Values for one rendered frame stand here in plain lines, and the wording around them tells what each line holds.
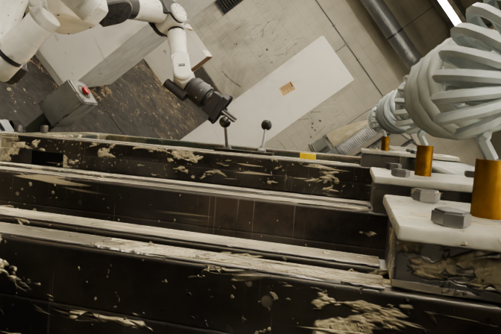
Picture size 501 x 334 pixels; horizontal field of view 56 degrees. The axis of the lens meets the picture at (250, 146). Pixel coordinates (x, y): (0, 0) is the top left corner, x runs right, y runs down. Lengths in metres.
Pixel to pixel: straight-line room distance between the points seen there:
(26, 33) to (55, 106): 0.89
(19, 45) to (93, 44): 2.82
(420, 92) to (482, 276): 0.12
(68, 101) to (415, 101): 1.79
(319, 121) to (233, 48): 2.27
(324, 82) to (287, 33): 4.51
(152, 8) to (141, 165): 0.83
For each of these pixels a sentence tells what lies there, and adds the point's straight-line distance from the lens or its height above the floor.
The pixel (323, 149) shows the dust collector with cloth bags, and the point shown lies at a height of 1.22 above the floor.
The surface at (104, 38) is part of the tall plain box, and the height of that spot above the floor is 0.57.
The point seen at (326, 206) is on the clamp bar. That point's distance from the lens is 0.47.
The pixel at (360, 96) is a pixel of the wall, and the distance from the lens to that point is 9.59.
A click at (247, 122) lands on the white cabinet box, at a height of 0.84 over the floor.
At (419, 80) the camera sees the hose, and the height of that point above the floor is 1.78.
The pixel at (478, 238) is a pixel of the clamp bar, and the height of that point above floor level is 1.74.
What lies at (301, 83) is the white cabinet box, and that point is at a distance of 5.11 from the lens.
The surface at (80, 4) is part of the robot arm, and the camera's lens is 1.16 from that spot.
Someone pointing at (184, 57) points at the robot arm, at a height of 1.38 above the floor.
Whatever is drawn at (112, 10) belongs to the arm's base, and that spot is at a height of 1.32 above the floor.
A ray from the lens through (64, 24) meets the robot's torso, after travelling 1.54.
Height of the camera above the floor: 1.73
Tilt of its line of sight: 11 degrees down
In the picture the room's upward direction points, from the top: 55 degrees clockwise
